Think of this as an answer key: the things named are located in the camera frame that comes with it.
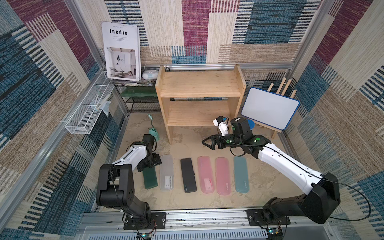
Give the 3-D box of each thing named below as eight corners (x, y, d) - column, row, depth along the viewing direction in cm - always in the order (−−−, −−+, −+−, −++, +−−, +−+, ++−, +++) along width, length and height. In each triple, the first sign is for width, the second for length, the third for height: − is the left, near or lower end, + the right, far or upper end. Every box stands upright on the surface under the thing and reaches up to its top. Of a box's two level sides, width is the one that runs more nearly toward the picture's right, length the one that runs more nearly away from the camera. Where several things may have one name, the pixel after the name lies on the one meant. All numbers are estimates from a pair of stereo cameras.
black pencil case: (184, 194, 83) (184, 192, 82) (180, 160, 96) (179, 158, 94) (197, 191, 84) (197, 190, 82) (191, 158, 97) (191, 156, 95)
